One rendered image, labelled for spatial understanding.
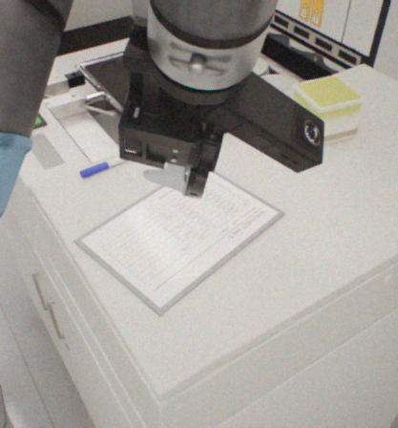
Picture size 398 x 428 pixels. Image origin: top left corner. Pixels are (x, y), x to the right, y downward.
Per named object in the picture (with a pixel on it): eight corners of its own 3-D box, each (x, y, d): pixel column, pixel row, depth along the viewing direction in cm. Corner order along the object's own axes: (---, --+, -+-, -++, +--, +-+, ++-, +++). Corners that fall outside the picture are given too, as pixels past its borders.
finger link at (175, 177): (145, 179, 53) (148, 133, 45) (199, 192, 53) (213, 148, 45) (138, 205, 52) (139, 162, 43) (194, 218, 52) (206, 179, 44)
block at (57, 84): (63, 84, 101) (60, 71, 99) (70, 92, 99) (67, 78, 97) (25, 96, 98) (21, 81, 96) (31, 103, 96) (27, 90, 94)
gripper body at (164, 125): (139, 95, 46) (142, -10, 35) (230, 117, 46) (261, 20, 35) (118, 165, 43) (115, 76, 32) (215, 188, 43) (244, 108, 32)
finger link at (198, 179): (188, 165, 49) (199, 116, 41) (206, 169, 49) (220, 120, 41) (178, 207, 47) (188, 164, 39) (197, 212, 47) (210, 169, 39)
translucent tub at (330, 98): (328, 113, 78) (337, 73, 73) (356, 139, 73) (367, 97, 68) (285, 123, 76) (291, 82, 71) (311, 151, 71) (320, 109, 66)
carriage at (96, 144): (65, 96, 104) (62, 83, 102) (151, 194, 81) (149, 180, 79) (27, 107, 100) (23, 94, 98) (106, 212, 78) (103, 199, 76)
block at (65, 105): (79, 102, 96) (76, 88, 94) (87, 110, 94) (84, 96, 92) (39, 115, 93) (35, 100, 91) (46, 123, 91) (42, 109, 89)
